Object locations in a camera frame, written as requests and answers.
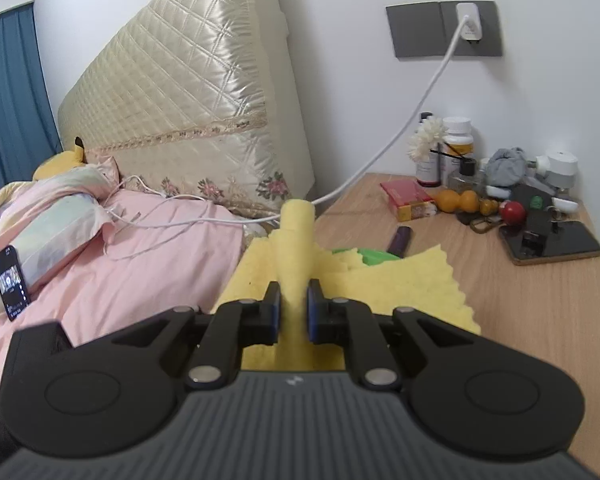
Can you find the green plastic container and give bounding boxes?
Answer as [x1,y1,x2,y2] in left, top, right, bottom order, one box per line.
[332,248,400,266]

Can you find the purple black lighter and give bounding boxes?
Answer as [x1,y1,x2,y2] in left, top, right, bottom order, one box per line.
[387,226,413,258]

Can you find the pink bed sheet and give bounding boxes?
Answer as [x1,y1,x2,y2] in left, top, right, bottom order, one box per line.
[0,183,244,383]

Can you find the red cigarette pack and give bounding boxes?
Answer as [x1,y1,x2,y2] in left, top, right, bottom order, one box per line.
[380,179,438,222]

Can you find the orange gourd ornament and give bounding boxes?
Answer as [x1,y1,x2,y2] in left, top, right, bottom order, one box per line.
[434,190,500,216]

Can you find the glass reed diffuser bottle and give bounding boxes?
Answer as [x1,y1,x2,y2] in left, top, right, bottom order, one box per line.
[448,158,481,194]

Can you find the red round ball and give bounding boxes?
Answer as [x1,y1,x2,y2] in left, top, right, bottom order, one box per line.
[498,200,527,226]

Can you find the white artificial flowers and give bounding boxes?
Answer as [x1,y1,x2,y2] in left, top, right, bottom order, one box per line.
[407,116,446,162]

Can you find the black car key fob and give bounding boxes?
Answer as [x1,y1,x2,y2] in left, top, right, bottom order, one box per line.
[520,209,553,257]

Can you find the striped pastel pillow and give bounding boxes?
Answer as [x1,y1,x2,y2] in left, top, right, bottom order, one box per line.
[0,165,119,314]

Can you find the white cap pill bottle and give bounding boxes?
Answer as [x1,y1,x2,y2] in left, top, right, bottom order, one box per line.
[440,117,474,183]

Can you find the cream quilted headboard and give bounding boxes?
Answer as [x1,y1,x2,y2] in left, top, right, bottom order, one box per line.
[58,0,315,218]

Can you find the grey crumpled cloth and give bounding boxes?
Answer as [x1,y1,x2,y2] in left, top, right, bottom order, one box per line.
[484,148,527,188]

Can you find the black phone on bed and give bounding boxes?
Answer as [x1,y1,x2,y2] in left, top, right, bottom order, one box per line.
[0,245,31,322]

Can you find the black car key case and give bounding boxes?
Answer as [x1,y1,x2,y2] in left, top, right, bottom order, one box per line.
[509,183,553,211]

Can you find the yellow plush toy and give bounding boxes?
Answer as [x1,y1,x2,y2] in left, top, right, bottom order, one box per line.
[32,136,86,181]

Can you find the black smartphone on table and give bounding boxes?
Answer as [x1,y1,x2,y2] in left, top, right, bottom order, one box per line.
[498,221,600,266]

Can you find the white round device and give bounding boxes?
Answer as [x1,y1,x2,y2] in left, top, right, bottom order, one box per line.
[535,151,579,194]

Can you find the blue curtain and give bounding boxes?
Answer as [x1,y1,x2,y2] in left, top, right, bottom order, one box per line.
[0,3,61,188]

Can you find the white charger plug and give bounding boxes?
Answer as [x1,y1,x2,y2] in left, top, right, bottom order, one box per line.
[456,2,483,42]

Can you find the white charging cable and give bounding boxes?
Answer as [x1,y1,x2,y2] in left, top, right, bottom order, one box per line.
[99,14,474,261]

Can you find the grey wall socket panel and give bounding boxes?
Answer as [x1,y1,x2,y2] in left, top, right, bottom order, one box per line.
[386,0,504,60]

